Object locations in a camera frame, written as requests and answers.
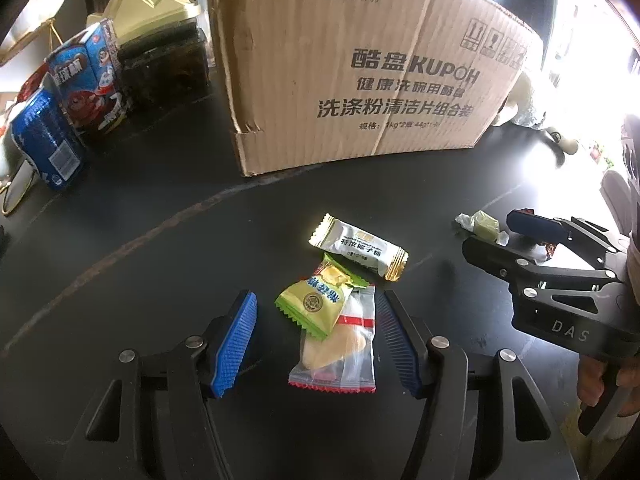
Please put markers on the white plush sheep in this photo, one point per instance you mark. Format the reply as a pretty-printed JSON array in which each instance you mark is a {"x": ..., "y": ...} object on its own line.
[{"x": 530, "y": 110}]

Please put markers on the black box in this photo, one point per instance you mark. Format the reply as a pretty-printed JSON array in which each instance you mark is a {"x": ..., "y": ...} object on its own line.
[{"x": 165, "y": 67}]

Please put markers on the green yellow snack packet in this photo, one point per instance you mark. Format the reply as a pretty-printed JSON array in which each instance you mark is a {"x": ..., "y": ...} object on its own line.
[{"x": 312, "y": 305}]

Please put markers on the dark red candy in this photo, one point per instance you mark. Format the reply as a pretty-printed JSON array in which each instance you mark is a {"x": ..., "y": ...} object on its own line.
[{"x": 549, "y": 250}]

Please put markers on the green candy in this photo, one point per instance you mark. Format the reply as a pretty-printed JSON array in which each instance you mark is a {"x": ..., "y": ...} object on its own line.
[{"x": 482, "y": 224}]

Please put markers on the person's right hand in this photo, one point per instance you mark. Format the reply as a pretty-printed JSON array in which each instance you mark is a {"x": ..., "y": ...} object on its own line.
[{"x": 590, "y": 385}]

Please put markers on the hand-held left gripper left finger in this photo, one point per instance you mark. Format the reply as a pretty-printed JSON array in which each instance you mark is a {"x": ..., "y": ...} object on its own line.
[{"x": 235, "y": 345}]

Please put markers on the blue snack carton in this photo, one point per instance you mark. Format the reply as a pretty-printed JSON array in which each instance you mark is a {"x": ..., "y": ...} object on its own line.
[{"x": 85, "y": 80}]

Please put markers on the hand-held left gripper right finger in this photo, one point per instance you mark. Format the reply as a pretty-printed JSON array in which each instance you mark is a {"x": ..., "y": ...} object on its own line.
[{"x": 400, "y": 345}]

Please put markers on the clear cream cookie packet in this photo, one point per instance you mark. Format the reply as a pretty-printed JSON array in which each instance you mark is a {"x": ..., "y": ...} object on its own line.
[{"x": 340, "y": 347}]

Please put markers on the blue drink can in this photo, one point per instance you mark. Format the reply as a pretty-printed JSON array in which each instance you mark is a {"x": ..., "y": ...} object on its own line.
[{"x": 42, "y": 142}]

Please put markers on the white gold candy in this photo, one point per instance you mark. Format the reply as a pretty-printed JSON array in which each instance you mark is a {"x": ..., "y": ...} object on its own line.
[{"x": 357, "y": 247}]

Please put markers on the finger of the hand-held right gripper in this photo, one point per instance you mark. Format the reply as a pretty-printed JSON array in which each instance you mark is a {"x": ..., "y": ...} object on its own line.
[
  {"x": 495, "y": 255},
  {"x": 535, "y": 222}
]

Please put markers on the brown cardboard box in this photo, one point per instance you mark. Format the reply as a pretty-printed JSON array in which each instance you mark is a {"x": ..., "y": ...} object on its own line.
[{"x": 375, "y": 35}]

